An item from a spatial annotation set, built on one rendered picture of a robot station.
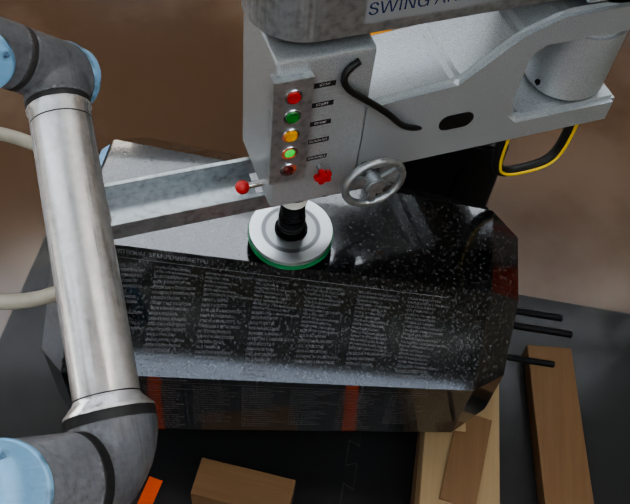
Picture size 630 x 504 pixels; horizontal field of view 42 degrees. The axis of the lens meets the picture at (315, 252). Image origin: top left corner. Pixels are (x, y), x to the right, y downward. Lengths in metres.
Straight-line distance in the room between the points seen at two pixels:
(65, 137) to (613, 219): 2.80
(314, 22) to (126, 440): 0.80
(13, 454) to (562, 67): 1.44
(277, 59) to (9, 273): 1.93
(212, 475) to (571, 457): 1.16
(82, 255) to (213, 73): 2.81
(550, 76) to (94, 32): 2.59
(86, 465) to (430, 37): 1.20
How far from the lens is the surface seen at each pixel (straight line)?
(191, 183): 1.93
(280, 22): 1.49
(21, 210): 3.42
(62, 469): 0.97
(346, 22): 1.51
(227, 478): 2.63
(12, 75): 1.17
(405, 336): 2.15
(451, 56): 1.80
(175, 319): 2.17
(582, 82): 1.99
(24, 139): 1.96
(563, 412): 2.97
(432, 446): 2.66
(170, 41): 4.03
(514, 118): 1.96
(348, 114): 1.68
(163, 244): 2.15
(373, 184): 1.78
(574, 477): 2.88
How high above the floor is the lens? 2.60
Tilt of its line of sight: 54 degrees down
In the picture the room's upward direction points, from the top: 7 degrees clockwise
